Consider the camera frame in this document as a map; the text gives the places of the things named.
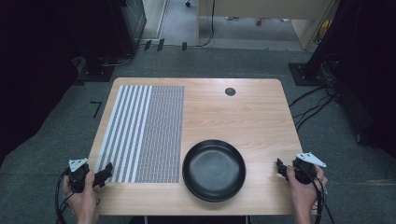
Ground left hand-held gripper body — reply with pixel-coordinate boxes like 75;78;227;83
66;157;95;194

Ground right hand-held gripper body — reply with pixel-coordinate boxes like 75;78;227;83
291;151;328;185

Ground person's right hand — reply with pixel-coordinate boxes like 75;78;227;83
285;163;329;207

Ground person's left hand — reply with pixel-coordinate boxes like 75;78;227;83
62;170;100;216

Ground grey striped placemat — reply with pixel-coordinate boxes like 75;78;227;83
93;84;186;184

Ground black round plate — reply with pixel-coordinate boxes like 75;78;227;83
181;138;248;203

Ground black stand base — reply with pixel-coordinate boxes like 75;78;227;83
288;62;329;87
74;55;117;84

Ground black curtain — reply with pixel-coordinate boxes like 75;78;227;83
306;0;396;158
0;0;129;166

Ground dark glass cabinet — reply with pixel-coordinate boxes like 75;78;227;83
119;0;148;50

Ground light wooden desk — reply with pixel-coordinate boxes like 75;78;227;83
196;0;341;51

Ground left hand-held gripper cable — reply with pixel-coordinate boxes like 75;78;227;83
54;169;78;224

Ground hand-held gripper cable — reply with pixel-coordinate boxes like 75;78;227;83
54;169;78;224
298;164;336;224

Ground right hand-held gripper cable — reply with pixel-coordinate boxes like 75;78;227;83
298;164;336;224

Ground black floor cables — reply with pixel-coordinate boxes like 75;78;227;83
288;59;342;133

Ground black hanging cable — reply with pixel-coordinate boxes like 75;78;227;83
197;0;217;49

